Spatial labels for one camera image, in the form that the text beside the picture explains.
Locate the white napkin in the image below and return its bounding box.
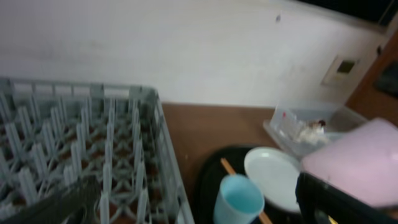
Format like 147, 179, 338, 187
294, 126, 330, 145

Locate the grey dishwasher rack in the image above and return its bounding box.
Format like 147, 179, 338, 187
1, 77, 193, 224

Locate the wooden chopstick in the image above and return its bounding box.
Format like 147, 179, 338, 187
220, 158, 272, 224

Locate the grey round plate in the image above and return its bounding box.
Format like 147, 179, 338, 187
244, 147, 301, 213

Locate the brown snack wrapper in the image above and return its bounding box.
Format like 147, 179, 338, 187
308, 119, 326, 128

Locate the white wall socket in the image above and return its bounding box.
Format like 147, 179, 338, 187
321, 55, 360, 87

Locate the clear plastic bin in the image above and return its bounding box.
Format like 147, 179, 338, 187
263, 101, 367, 159

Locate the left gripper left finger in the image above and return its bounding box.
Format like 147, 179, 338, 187
1, 175, 101, 224

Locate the pink plastic cup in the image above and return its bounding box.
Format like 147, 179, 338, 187
302, 118, 397, 208

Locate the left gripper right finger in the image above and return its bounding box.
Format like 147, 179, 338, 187
295, 172, 397, 224

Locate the blue plastic cup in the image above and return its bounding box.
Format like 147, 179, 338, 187
213, 174, 265, 224

